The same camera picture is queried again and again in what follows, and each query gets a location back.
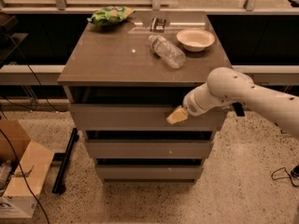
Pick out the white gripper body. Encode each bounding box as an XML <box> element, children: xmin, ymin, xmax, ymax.
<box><xmin>183</xmin><ymin>87</ymin><xmax>211</xmax><ymax>116</ymax></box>

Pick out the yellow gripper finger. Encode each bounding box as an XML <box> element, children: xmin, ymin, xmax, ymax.
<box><xmin>166</xmin><ymin>105</ymin><xmax>189</xmax><ymax>124</ymax></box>

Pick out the grey top drawer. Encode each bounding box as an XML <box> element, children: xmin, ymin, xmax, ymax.
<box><xmin>69</xmin><ymin>104</ymin><xmax>226</xmax><ymax>131</ymax></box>

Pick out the grey drawer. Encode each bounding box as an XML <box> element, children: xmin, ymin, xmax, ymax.
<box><xmin>85</xmin><ymin>140</ymin><xmax>213</xmax><ymax>159</ymax></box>
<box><xmin>95</xmin><ymin>165</ymin><xmax>203</xmax><ymax>181</ymax></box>
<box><xmin>69</xmin><ymin>104</ymin><xmax>226</xmax><ymax>131</ymax></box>

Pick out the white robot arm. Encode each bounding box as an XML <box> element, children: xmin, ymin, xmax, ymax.
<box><xmin>166</xmin><ymin>67</ymin><xmax>299</xmax><ymax>139</ymax></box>

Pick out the grey drawer cabinet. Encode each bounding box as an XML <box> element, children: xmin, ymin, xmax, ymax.
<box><xmin>57</xmin><ymin>10</ymin><xmax>241</xmax><ymax>185</ymax></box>

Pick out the grey middle drawer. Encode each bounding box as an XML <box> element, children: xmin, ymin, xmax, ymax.
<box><xmin>85</xmin><ymin>140</ymin><xmax>213</xmax><ymax>159</ymax></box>

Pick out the grey bottom drawer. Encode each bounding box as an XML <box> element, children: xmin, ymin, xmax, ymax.
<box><xmin>95</xmin><ymin>165</ymin><xmax>203</xmax><ymax>181</ymax></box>

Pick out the clear plastic water bottle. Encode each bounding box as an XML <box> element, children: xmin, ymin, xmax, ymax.
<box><xmin>149</xmin><ymin>35</ymin><xmax>186</xmax><ymax>69</ymax></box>

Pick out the white paper bowl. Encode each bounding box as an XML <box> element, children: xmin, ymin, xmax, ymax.
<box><xmin>177</xmin><ymin>29</ymin><xmax>215</xmax><ymax>52</ymax></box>

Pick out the small metal clip object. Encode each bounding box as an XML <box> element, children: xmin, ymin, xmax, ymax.
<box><xmin>150</xmin><ymin>18</ymin><xmax>166</xmax><ymax>33</ymax></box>

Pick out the green chip bag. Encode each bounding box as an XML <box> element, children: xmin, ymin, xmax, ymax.
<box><xmin>87</xmin><ymin>7</ymin><xmax>135</xmax><ymax>26</ymax></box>

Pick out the black metal stand bar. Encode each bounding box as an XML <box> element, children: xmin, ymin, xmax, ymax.
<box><xmin>52</xmin><ymin>128</ymin><xmax>78</xmax><ymax>194</ymax></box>

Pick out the cardboard box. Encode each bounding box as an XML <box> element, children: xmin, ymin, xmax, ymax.
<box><xmin>0</xmin><ymin>119</ymin><xmax>54</xmax><ymax>219</ymax></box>

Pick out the black cable over box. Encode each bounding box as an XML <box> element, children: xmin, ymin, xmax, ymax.
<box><xmin>0</xmin><ymin>128</ymin><xmax>51</xmax><ymax>224</ymax></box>

